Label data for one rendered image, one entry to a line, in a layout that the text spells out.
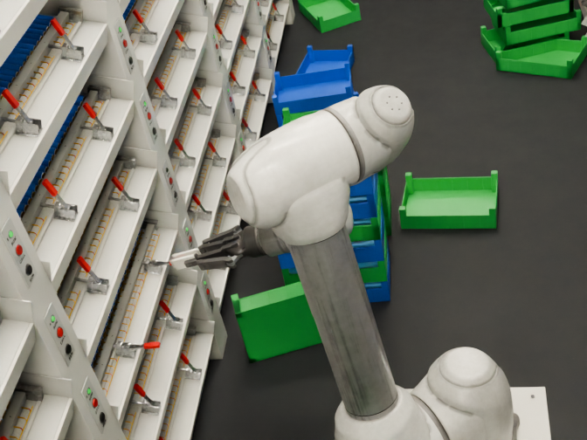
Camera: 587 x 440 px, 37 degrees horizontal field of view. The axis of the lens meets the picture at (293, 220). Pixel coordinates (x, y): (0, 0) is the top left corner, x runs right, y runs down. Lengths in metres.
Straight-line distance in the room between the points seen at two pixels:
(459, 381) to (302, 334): 0.90
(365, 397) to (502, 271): 1.18
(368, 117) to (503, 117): 1.99
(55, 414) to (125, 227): 0.51
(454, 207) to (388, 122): 1.57
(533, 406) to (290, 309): 0.76
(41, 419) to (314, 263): 0.56
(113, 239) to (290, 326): 0.71
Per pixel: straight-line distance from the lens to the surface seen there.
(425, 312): 2.56
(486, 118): 3.33
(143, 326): 2.01
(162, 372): 2.16
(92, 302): 1.80
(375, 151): 1.38
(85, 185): 1.79
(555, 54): 3.70
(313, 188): 1.34
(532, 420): 1.96
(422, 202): 2.94
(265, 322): 2.43
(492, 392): 1.69
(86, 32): 1.92
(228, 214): 2.87
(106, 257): 1.89
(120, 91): 2.03
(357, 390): 1.56
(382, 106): 1.36
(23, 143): 1.59
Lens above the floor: 1.82
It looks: 38 degrees down
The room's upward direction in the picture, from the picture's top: 13 degrees counter-clockwise
